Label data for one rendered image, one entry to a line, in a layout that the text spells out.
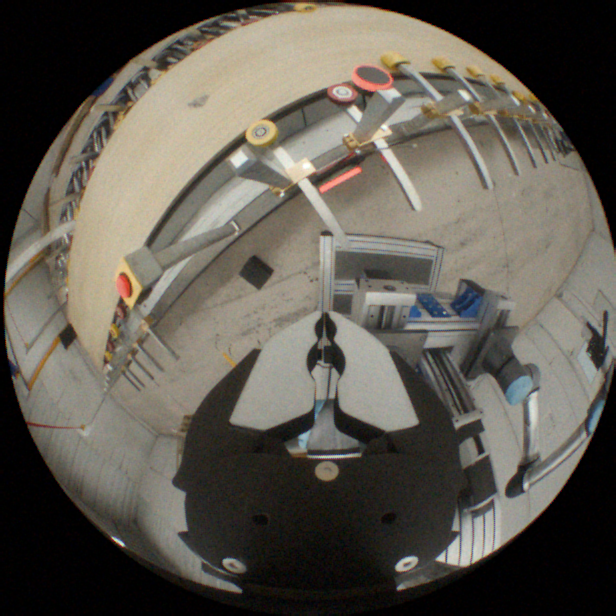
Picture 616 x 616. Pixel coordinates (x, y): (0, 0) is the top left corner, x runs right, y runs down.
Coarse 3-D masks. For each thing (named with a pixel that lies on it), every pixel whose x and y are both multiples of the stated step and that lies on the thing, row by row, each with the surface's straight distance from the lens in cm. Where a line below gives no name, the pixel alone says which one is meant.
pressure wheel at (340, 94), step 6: (336, 84) 64; (342, 84) 65; (330, 90) 63; (336, 90) 63; (342, 90) 62; (348, 90) 64; (354, 90) 64; (330, 96) 61; (336, 96) 61; (342, 96) 62; (348, 96) 62; (354, 96) 62; (336, 102) 62; (342, 102) 61; (348, 102) 62
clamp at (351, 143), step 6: (378, 132) 62; (384, 132) 62; (390, 132) 63; (342, 138) 60; (348, 138) 59; (354, 138) 59; (372, 138) 60; (378, 138) 61; (384, 138) 66; (348, 144) 59; (354, 144) 59; (360, 144) 59; (366, 144) 61
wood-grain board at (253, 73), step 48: (240, 48) 92; (288, 48) 82; (336, 48) 81; (384, 48) 89; (432, 48) 113; (144, 96) 114; (192, 96) 81; (240, 96) 68; (288, 96) 63; (528, 96) 204; (144, 144) 87; (192, 144) 68; (96, 192) 120; (144, 192) 79; (96, 240) 118; (144, 240) 80; (96, 288) 133; (96, 336) 180
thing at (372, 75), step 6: (366, 66) 39; (360, 72) 37; (366, 72) 38; (372, 72) 38; (378, 72) 39; (384, 72) 39; (360, 78) 36; (366, 78) 36; (372, 78) 37; (378, 78) 37; (384, 78) 38; (390, 78) 39; (378, 84) 36; (384, 84) 37
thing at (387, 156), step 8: (352, 104) 66; (352, 112) 64; (360, 112) 65; (352, 120) 66; (376, 144) 61; (384, 144) 62; (384, 152) 61; (384, 160) 62; (392, 160) 61; (392, 168) 61; (400, 168) 61; (400, 176) 61; (400, 184) 62; (408, 184) 62; (408, 192) 61; (408, 200) 63; (416, 200) 62; (416, 208) 62
